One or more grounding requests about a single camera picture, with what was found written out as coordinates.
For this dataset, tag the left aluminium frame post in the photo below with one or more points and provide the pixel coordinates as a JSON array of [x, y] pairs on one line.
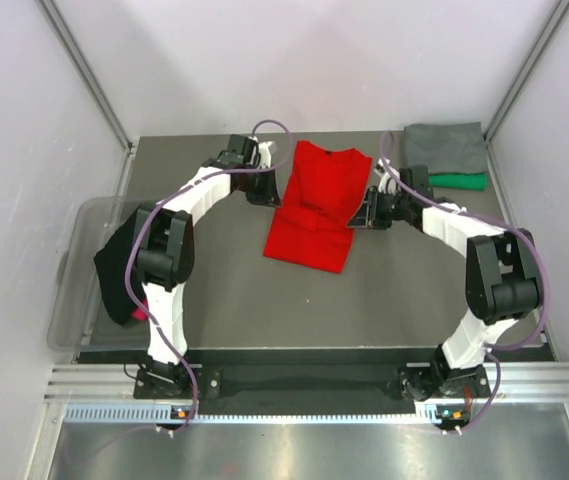
[[72, 48]]

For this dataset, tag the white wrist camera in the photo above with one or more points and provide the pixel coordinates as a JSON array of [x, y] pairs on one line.
[[387, 176], [266, 151]]

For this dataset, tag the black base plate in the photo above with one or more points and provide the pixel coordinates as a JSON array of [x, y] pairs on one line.
[[267, 384]]

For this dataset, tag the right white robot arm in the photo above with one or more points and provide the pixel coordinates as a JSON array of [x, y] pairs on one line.
[[502, 278]]

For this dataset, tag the red t shirt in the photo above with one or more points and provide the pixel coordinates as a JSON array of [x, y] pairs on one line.
[[324, 191]]

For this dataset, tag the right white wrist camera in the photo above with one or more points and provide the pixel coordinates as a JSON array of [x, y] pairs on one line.
[[387, 176]]

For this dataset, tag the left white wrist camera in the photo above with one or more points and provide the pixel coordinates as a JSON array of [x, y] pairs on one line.
[[266, 151]]

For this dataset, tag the clear plastic bin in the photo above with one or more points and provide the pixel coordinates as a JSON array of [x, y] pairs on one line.
[[79, 321]]

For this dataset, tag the folded grey t shirt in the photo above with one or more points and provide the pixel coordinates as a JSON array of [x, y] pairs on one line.
[[446, 148]]

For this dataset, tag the pink t shirt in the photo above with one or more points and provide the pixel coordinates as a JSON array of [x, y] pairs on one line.
[[139, 315]]

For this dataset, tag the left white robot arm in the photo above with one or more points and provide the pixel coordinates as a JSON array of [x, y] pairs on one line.
[[163, 254]]

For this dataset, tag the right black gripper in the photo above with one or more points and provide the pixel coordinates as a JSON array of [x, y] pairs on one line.
[[368, 214]]

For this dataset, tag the black t shirt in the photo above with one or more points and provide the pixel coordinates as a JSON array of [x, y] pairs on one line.
[[110, 264]]

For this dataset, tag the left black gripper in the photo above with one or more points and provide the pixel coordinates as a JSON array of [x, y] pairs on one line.
[[268, 195]]

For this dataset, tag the right aluminium frame post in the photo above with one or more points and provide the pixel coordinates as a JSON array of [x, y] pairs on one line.
[[541, 44]]

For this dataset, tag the aluminium frame post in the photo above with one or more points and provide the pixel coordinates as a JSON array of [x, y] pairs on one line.
[[541, 44], [72, 48]]

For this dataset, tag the folded green t shirt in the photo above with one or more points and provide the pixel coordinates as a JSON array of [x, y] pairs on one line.
[[457, 181]]

